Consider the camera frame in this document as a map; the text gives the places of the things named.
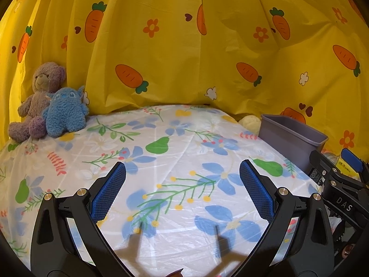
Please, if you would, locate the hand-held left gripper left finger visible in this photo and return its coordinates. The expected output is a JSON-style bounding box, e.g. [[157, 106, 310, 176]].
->
[[30, 162, 134, 277]]

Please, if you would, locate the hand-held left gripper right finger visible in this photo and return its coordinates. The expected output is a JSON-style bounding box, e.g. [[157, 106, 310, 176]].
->
[[231, 159, 335, 277]]

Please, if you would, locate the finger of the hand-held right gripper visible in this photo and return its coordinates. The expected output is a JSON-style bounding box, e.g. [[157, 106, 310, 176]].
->
[[341, 148, 364, 174], [310, 150, 339, 187]]

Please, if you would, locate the purple plastic bin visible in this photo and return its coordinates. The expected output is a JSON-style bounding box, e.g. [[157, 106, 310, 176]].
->
[[258, 114, 329, 174]]

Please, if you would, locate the yellow tissue pack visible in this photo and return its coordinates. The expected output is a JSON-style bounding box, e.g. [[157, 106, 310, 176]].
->
[[331, 154, 361, 179]]

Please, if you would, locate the cream plush ball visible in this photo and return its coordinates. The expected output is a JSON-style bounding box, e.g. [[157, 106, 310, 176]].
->
[[239, 115, 263, 135]]

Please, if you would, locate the floral plastic tablecloth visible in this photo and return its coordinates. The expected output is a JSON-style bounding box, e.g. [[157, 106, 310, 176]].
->
[[0, 104, 332, 277]]

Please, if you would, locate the blue plush toy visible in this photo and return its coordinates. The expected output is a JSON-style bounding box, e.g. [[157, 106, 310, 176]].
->
[[43, 85, 89, 138]]

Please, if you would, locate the purple teddy bear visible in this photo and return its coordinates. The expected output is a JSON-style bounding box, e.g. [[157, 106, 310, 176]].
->
[[8, 61, 67, 143]]

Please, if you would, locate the yellow carrot print curtain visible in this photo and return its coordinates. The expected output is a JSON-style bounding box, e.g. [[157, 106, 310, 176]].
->
[[0, 0, 369, 162]]

